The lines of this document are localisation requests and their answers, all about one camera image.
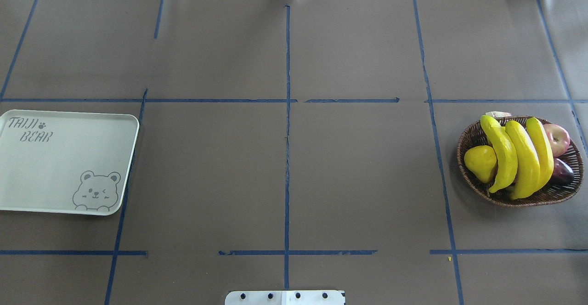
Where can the white bear tray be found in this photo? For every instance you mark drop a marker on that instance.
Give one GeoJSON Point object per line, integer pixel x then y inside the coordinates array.
{"type": "Point", "coordinates": [65, 162]}

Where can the dark purple plum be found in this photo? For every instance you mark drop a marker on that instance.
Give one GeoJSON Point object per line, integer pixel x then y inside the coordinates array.
{"type": "Point", "coordinates": [562, 174]}

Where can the yellow banana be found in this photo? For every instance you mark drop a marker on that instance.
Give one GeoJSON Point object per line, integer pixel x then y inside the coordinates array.
{"type": "Point", "coordinates": [504, 150]}
{"type": "Point", "coordinates": [528, 165]}
{"type": "Point", "coordinates": [539, 138]}

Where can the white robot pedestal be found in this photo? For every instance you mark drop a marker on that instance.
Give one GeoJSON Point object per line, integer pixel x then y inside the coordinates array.
{"type": "Point", "coordinates": [286, 297]}

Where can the yellow pear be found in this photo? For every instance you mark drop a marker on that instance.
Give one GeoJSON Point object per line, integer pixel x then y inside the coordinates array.
{"type": "Point", "coordinates": [482, 162]}

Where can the yellow banana in basket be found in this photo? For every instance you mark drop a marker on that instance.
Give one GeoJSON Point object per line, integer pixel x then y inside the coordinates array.
{"type": "Point", "coordinates": [528, 165]}
{"type": "Point", "coordinates": [539, 138]}

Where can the brown wicker basket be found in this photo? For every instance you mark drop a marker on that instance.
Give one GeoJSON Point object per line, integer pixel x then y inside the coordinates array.
{"type": "Point", "coordinates": [474, 136]}

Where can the red apple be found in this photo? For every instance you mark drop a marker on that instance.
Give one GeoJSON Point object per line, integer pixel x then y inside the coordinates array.
{"type": "Point", "coordinates": [559, 139]}

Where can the paper price tag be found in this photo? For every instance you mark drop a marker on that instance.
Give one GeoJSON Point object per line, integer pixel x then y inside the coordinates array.
{"type": "Point", "coordinates": [498, 114]}

